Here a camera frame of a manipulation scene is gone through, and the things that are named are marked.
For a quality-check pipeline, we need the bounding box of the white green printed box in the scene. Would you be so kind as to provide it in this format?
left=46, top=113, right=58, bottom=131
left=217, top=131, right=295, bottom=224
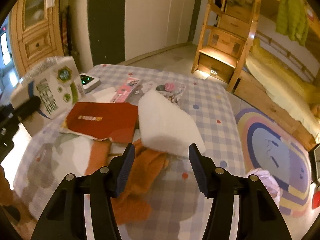
left=10, top=56, right=85, bottom=137

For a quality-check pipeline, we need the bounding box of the orange cloth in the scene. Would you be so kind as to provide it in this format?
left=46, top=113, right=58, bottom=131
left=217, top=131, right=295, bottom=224
left=85, top=138, right=171, bottom=225

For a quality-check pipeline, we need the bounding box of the red booklet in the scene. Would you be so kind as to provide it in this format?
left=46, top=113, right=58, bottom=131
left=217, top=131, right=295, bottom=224
left=61, top=102, right=138, bottom=144

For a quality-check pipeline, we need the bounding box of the checkered bed cover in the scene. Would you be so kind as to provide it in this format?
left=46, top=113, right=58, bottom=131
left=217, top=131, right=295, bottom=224
left=13, top=64, right=247, bottom=240

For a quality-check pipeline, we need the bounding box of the red waste bin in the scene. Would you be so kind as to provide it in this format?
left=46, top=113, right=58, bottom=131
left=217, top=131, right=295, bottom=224
left=312, top=191, right=320, bottom=209

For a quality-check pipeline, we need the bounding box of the oval rainbow rug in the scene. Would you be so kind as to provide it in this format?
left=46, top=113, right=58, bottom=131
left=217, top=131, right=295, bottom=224
left=235, top=107, right=311, bottom=218

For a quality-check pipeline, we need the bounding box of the wooden cabinet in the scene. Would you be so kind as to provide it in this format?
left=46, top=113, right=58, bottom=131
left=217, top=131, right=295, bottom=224
left=9, top=0, right=63, bottom=77

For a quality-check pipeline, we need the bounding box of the white device green light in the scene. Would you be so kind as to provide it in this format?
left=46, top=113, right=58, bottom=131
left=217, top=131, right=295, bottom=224
left=80, top=73, right=101, bottom=93

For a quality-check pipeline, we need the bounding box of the pink leaflet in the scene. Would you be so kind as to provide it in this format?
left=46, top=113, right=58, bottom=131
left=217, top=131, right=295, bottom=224
left=111, top=77, right=141, bottom=103

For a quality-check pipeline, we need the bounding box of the yellow mattress sheet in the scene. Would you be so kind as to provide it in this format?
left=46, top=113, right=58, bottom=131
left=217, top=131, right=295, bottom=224
left=246, top=55, right=319, bottom=144

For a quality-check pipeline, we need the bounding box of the wooden bunk bed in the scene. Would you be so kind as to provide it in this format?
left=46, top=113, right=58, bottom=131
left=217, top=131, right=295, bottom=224
left=226, top=0, right=320, bottom=152

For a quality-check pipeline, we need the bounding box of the green puffer jacket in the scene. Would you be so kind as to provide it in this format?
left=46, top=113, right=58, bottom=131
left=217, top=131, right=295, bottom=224
left=276, top=0, right=309, bottom=47

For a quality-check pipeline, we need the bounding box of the wooden drawer staircase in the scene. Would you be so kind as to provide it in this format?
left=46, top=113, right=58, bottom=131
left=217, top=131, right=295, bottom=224
left=191, top=0, right=261, bottom=92

